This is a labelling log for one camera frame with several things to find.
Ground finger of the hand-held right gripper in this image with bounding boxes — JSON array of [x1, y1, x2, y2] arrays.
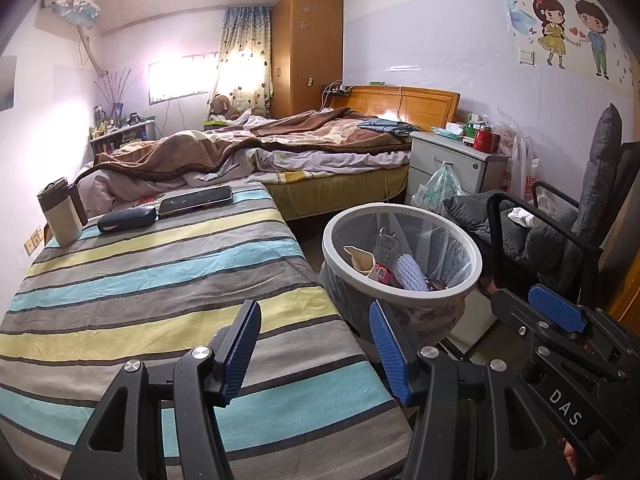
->
[[491, 287, 626, 387], [528, 284, 640, 376]]

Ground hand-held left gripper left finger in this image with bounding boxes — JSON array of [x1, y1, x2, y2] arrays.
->
[[60, 299, 263, 480]]

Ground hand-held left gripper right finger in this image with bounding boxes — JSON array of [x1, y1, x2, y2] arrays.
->
[[368, 300, 566, 480]]

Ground white bin with liner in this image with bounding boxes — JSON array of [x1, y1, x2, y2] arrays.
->
[[320, 203, 483, 356]]

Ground white foam fruit net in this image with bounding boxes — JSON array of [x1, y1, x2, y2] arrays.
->
[[393, 254, 431, 292]]

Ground clear crushed plastic bottle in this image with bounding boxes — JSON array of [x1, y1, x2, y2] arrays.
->
[[372, 227, 401, 266]]

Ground person's right hand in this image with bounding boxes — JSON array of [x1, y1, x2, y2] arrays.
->
[[562, 442, 586, 480]]

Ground striped tablecloth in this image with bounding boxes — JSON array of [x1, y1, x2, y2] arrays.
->
[[0, 182, 416, 480]]

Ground white plastic bag red print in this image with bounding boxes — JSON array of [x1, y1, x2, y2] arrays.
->
[[500, 135, 541, 201]]

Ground clear plastic bag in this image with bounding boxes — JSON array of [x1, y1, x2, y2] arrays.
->
[[411, 160, 466, 211]]

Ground grey nightstand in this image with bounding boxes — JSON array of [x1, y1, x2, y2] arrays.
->
[[405, 131, 508, 206]]

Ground black smartphone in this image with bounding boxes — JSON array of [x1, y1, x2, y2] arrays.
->
[[157, 185, 234, 217]]

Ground yellow mattress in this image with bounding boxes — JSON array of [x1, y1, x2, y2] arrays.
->
[[265, 162, 411, 221]]

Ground red jar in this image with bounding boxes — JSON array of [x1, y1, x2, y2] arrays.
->
[[472, 127, 496, 153]]

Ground dark glasses case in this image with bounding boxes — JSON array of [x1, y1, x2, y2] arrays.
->
[[96, 206, 158, 233]]

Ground green boxes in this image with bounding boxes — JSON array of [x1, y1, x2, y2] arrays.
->
[[462, 115, 486, 146]]

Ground bed with brown blanket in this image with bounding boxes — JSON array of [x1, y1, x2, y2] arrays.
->
[[75, 115, 413, 211]]

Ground brown blanket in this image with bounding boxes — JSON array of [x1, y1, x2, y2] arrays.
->
[[95, 109, 426, 183]]

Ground beige thermos jug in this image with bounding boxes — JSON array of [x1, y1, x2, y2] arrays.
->
[[37, 176, 90, 247]]

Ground blue folded cloth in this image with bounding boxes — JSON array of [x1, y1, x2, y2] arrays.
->
[[357, 117, 421, 137]]

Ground wooden bed headboard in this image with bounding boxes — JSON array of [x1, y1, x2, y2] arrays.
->
[[332, 85, 461, 133]]

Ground brown teddy bear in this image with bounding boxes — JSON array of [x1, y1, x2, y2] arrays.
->
[[209, 95, 241, 122]]

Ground cluttered white shelf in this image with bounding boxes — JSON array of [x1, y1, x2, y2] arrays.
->
[[90, 119, 157, 153]]

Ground window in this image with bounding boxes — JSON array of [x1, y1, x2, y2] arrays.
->
[[148, 51, 221, 107]]

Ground vase with dry branches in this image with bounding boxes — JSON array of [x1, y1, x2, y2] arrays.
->
[[95, 67, 146, 126]]

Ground spotted curtain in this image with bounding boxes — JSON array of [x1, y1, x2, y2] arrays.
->
[[202, 5, 275, 121]]

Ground wooden wardrobe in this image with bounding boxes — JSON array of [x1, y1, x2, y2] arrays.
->
[[270, 0, 345, 118]]

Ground cartoon couple wall sticker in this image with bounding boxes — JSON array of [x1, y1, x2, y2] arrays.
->
[[530, 0, 613, 81]]

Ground wall air conditioner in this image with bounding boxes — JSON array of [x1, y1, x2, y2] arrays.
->
[[42, 0, 103, 28]]

